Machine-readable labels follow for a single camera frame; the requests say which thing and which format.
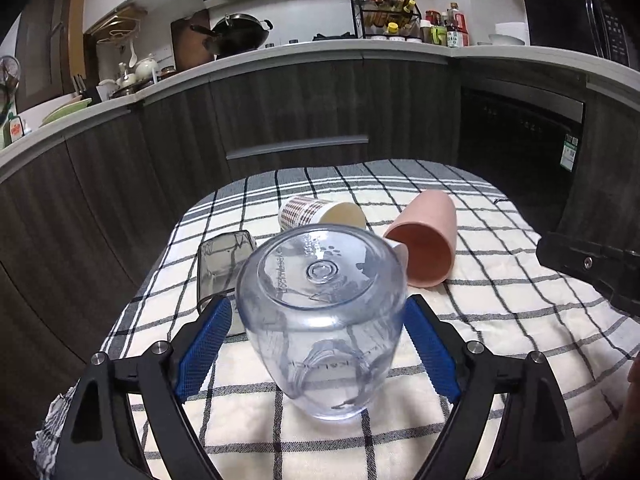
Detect green plate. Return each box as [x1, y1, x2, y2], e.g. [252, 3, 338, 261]
[40, 97, 93, 126]

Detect dark sauce bottle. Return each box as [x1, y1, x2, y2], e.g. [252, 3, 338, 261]
[446, 2, 464, 48]

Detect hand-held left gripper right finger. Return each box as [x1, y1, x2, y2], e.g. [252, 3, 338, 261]
[402, 294, 596, 480]

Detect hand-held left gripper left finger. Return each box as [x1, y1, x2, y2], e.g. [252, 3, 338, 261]
[47, 295, 233, 480]

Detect black microwave oven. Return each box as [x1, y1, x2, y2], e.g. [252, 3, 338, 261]
[524, 0, 631, 66]

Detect brown checked paper cup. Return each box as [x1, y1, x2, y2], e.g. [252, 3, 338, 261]
[278, 196, 367, 233]

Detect pink plastic cup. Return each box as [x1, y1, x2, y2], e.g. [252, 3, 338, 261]
[382, 189, 457, 288]

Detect dark grey square cup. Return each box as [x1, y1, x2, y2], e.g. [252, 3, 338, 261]
[196, 230, 257, 338]

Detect white teapot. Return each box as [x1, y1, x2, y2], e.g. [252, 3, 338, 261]
[134, 55, 160, 81]

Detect white cup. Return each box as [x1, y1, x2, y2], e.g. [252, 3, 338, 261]
[387, 239, 411, 269]

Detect person's right hand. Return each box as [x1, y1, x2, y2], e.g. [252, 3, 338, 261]
[626, 355, 640, 431]

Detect gas stove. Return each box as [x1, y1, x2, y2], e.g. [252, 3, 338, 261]
[265, 32, 358, 49]

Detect black built-in dishwasher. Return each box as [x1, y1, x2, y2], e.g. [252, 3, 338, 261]
[459, 80, 586, 221]

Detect green label sticker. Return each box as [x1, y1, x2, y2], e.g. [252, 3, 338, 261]
[561, 135, 580, 171]

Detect metal hanging rack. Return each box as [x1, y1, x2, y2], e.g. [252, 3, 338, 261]
[92, 7, 148, 43]

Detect black knife block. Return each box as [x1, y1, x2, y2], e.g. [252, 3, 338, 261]
[72, 74, 101, 103]

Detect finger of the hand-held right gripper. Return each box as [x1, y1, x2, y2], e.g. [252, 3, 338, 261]
[536, 231, 640, 319]

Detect black white checked cloth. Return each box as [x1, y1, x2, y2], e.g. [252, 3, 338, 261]
[32, 159, 640, 480]

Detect clear plastic cup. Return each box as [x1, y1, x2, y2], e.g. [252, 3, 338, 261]
[235, 225, 408, 421]

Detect grey drawer handle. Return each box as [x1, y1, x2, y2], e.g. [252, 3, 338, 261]
[226, 135, 370, 161]

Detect black wire spice rack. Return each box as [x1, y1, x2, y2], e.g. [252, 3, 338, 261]
[350, 0, 422, 41]

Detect black wok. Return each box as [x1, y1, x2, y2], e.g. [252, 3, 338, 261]
[190, 12, 275, 57]

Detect brown wooden door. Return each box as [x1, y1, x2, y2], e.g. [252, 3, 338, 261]
[15, 0, 88, 111]

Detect dark wood kitchen cabinet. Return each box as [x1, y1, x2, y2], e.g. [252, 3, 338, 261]
[0, 52, 640, 480]

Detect dark wooden cutting board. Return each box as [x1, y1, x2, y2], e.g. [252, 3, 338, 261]
[171, 9, 213, 72]

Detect green dish soap bottle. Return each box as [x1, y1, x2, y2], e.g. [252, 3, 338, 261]
[7, 112, 26, 147]

